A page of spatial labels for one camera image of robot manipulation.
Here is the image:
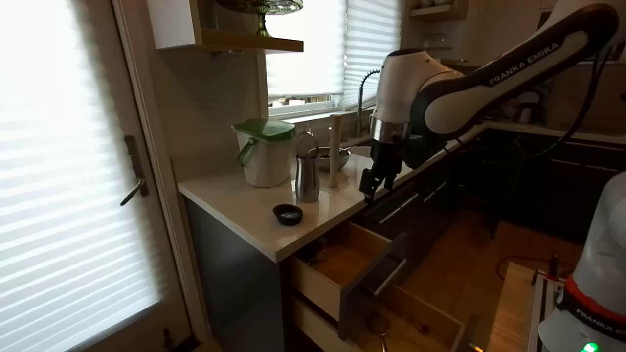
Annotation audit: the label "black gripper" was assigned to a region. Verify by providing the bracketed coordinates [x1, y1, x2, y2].
[358, 137, 407, 199]

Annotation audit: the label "wooden drawer dark front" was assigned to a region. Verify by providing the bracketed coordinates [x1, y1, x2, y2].
[289, 284, 481, 352]
[289, 219, 411, 342]

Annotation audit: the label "steel arched kitchen faucet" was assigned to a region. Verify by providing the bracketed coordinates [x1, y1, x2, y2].
[356, 68, 381, 141]

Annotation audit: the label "steel cup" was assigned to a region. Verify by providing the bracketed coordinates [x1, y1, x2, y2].
[293, 129, 323, 203]

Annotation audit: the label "small black round dish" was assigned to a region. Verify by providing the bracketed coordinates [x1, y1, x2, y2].
[272, 201, 305, 229]

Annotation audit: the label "white window blind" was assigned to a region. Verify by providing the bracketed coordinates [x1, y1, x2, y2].
[264, 0, 403, 102]

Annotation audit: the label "grey cabinet side panel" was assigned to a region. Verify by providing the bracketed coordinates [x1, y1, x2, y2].
[184, 197, 295, 352]

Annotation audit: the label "dark corner base cabinets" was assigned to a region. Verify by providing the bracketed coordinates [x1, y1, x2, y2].
[485, 121, 626, 244]

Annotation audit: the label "wooden robot platform board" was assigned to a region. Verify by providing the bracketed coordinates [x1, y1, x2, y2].
[487, 260, 544, 352]

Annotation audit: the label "glass dish on stand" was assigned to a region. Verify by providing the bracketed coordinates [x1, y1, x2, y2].
[217, 0, 305, 37]

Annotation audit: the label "white door blind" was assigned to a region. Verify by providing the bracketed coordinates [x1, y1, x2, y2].
[0, 0, 164, 352]

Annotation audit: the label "wooden open wall shelves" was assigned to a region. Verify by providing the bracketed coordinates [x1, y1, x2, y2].
[401, 0, 471, 23]

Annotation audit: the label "wooden wall shelf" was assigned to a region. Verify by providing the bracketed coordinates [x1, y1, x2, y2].
[145, 0, 305, 55]

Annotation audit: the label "aluminium base frame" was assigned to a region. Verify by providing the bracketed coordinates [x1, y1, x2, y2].
[526, 254, 571, 352]

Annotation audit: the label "metal door handle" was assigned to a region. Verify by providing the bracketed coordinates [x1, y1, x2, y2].
[117, 135, 150, 207]

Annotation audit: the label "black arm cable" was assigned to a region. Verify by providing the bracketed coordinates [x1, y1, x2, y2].
[540, 43, 616, 160]

